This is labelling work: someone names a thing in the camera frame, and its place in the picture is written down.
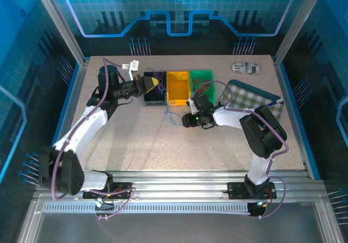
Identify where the blue cable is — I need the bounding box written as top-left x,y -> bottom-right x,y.
164,89 -> 182,127

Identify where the black plastic bin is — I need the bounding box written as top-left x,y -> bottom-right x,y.
142,71 -> 168,107

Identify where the yellow plastic bin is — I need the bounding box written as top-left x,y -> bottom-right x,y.
166,70 -> 191,107

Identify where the green plastic bin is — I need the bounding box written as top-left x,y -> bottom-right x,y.
189,68 -> 217,105

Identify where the green white checked cloth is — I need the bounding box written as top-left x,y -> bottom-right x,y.
221,83 -> 283,119

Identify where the checkered cloth tray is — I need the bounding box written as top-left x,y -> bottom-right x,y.
219,79 -> 285,122

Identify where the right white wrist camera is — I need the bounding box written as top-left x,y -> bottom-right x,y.
186,97 -> 200,115

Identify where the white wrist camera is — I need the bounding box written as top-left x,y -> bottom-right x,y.
186,97 -> 200,115
121,60 -> 141,81

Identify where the left arm purple harness cable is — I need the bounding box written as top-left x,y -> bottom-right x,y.
50,57 -> 136,221

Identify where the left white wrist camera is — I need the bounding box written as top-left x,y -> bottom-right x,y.
121,60 -> 141,81

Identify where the aluminium frame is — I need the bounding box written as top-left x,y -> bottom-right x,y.
16,0 -> 348,243

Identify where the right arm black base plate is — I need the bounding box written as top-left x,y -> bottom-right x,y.
227,182 -> 275,200

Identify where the slotted cable duct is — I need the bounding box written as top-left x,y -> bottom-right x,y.
42,202 -> 251,213

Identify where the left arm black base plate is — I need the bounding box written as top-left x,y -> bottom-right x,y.
83,181 -> 136,200

